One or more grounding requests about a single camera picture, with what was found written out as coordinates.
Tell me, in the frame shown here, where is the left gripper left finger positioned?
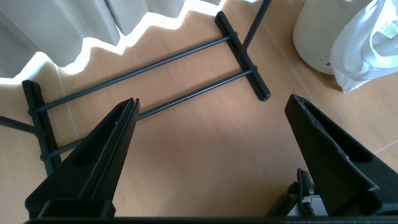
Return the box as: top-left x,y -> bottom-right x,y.
24,98 -> 141,218

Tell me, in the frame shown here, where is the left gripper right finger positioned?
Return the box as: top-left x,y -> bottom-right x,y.
283,93 -> 398,217

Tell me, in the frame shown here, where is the white laundry basket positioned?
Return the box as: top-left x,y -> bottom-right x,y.
292,0 -> 374,76

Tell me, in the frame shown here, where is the black clothes rack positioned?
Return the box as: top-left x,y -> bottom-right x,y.
0,0 -> 273,177

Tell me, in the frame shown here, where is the white garment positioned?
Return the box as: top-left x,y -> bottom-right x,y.
329,0 -> 398,94

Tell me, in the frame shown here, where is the beige curtain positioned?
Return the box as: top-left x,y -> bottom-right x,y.
0,0 -> 225,79

